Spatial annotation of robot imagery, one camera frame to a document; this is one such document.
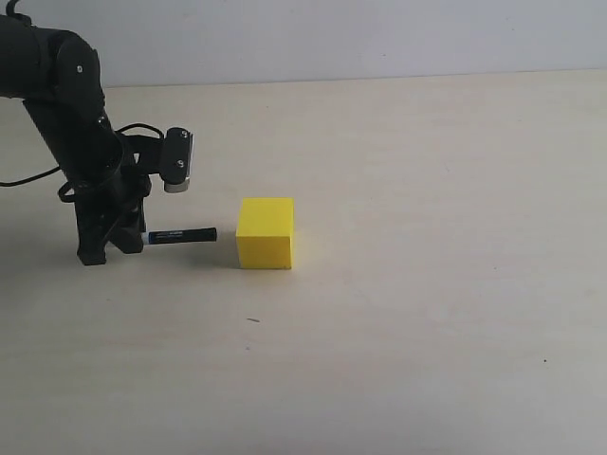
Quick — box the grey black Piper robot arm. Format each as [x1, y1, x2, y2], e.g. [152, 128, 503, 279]
[1, 6, 151, 265]

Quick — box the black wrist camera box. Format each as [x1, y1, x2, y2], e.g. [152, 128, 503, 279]
[158, 127, 193, 193]

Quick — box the black and white marker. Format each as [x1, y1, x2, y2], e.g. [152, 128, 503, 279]
[141, 227, 217, 246]

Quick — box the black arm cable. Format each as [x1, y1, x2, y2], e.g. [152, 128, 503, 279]
[0, 121, 165, 189]

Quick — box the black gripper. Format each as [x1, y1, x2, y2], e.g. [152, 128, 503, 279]
[59, 135, 164, 264]

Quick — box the yellow cube block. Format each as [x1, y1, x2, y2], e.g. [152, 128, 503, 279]
[235, 197, 295, 269]

